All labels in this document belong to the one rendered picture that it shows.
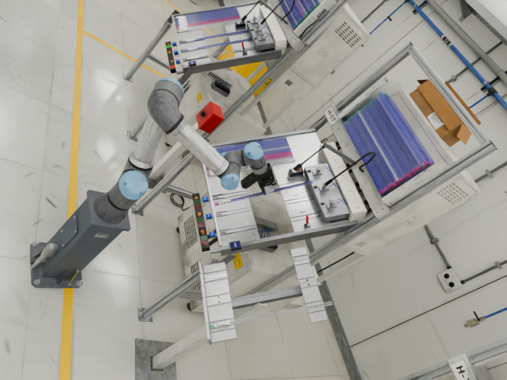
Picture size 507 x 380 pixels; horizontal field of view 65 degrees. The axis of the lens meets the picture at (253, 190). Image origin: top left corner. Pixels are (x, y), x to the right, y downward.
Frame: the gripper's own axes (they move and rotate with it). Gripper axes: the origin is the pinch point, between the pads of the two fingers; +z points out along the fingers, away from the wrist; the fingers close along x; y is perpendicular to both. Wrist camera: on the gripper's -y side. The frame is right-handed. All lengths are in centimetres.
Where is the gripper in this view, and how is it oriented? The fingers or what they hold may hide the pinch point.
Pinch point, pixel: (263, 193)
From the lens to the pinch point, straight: 198.6
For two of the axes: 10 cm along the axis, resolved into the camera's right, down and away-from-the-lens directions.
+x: -2.3, -7.8, 5.8
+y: 9.5, -3.1, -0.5
